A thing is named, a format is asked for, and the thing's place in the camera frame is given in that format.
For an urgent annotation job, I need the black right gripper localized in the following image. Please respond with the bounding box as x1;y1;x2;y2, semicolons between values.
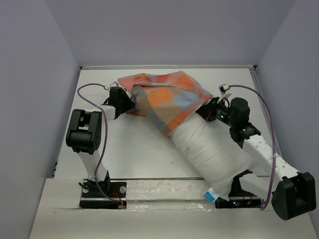
194;97;236;127

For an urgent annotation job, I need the white pillow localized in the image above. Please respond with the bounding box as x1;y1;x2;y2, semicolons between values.
169;113;253;201

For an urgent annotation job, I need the multicolour checked pillowcase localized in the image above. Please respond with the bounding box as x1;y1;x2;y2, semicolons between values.
118;71;213;137

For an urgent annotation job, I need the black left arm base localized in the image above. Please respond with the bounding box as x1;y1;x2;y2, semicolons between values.
78;179;127;210

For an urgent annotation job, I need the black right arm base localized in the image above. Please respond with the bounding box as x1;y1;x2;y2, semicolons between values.
215;175;261;209

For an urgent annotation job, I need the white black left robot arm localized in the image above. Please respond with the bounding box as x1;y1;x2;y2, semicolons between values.
66;86;135;197

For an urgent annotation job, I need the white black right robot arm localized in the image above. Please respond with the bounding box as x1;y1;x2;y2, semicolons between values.
196;97;317;221

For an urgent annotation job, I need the blue white pillow label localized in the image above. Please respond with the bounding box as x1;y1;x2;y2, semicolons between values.
203;188;219;203

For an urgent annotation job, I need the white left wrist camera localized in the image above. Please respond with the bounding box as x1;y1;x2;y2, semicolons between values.
103;82;119;91

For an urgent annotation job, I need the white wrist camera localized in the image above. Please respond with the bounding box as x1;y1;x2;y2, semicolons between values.
103;82;119;91
218;84;232;102

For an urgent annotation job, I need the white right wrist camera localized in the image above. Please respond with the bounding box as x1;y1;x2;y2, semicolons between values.
218;84;232;102

